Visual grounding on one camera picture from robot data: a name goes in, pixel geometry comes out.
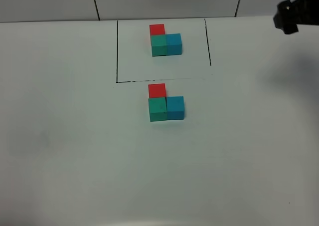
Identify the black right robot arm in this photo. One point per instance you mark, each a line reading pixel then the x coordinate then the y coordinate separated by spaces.
pixel 290 14

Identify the green template block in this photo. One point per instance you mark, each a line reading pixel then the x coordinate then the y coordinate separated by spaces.
pixel 159 45

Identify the blue template block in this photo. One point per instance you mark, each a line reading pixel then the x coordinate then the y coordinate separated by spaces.
pixel 174 44

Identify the red template block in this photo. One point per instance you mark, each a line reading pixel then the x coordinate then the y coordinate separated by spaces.
pixel 157 29

